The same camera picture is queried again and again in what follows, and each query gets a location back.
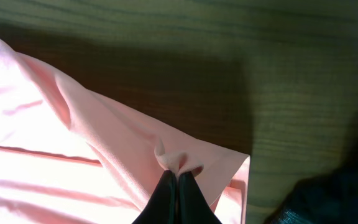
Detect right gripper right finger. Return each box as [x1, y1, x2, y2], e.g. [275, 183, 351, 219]
[178, 172, 221, 224]

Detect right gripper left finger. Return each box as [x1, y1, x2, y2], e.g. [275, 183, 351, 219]
[133, 170, 177, 224]

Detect coral pink t-shirt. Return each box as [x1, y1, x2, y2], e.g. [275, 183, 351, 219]
[0, 40, 250, 223]

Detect black shorts red waistband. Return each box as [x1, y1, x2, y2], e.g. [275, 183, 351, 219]
[265, 141, 358, 224]

